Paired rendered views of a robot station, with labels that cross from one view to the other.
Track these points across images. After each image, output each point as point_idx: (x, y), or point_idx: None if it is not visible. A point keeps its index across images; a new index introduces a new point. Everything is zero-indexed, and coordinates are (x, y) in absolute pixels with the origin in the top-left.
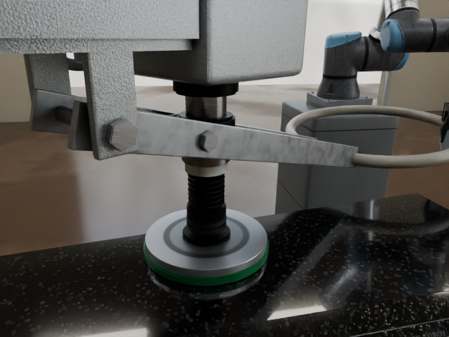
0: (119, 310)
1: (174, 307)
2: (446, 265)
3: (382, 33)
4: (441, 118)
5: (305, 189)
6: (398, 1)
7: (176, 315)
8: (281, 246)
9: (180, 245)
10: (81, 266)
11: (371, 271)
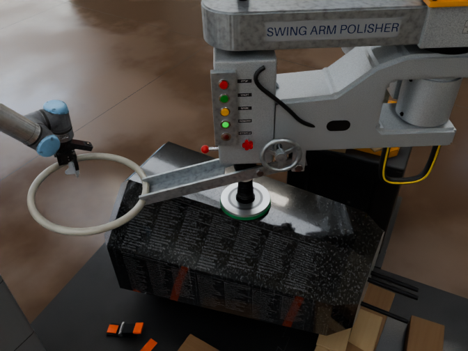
0: (289, 194)
1: (275, 187)
2: (191, 157)
3: (44, 148)
4: (60, 164)
5: (24, 322)
6: (35, 126)
7: (276, 185)
8: (222, 188)
9: (258, 197)
10: (290, 216)
11: None
